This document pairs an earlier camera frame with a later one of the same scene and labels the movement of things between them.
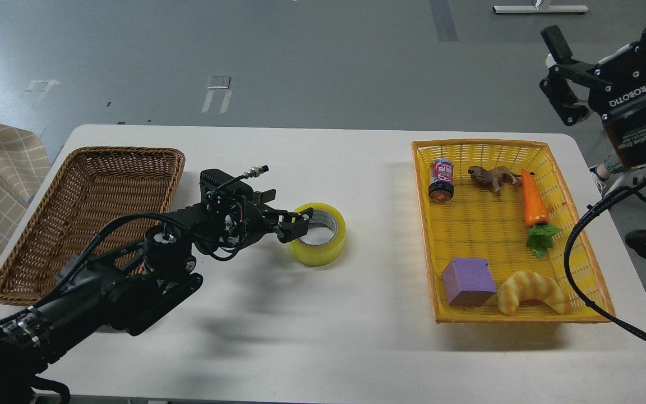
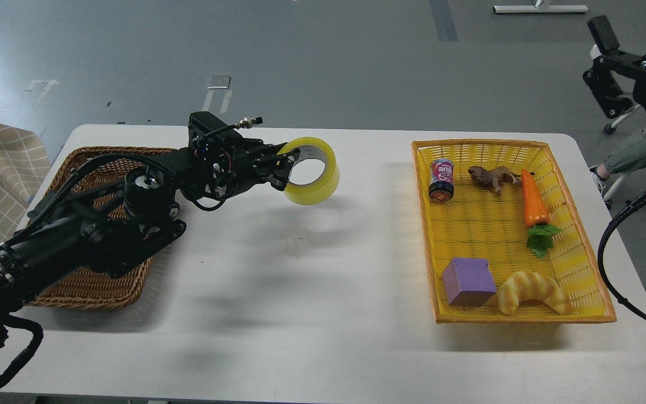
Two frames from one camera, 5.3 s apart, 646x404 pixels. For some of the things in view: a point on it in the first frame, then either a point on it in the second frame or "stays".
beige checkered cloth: [5, 165] stays
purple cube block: [469, 282] stays
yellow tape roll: [317, 255] → [322, 191]
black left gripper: [240, 217] → [239, 163]
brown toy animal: [493, 178] stays
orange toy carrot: [537, 217] stays
